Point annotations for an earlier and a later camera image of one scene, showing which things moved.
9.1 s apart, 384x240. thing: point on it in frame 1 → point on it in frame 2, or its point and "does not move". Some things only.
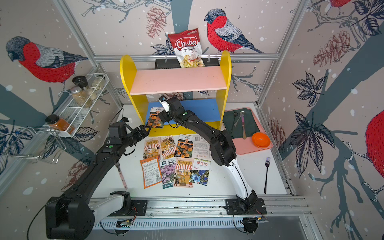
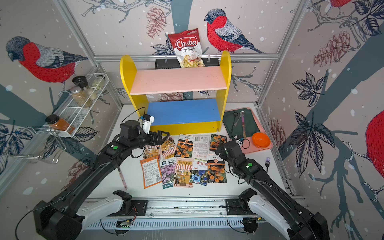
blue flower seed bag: (199, 174) does not move
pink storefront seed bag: (183, 167) does not move
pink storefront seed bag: (152, 148) does not move
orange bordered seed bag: (151, 171) does not move
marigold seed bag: (154, 121) → (216, 169)
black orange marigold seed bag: (185, 146) does not move
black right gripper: (163, 115) → (222, 154)
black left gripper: (140, 136) → (160, 140)
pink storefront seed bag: (168, 147) does not move
